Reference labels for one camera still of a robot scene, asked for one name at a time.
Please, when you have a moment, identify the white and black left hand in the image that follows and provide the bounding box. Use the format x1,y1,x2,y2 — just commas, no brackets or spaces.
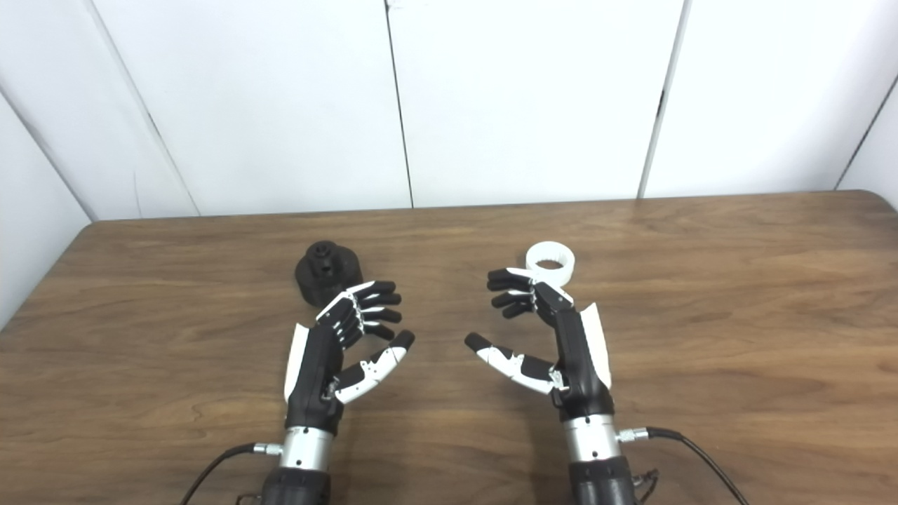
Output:
279,281,416,472

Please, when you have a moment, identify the white and black right hand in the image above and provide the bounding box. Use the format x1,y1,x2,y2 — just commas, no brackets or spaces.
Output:
464,268,622,464

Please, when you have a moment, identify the white toothed ring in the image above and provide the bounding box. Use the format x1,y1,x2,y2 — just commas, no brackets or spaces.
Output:
525,242,576,285

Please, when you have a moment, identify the round black part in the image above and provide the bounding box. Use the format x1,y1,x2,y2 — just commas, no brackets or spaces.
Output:
295,241,363,307

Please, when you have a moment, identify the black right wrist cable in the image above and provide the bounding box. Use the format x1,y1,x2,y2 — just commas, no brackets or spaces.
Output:
617,426,750,505

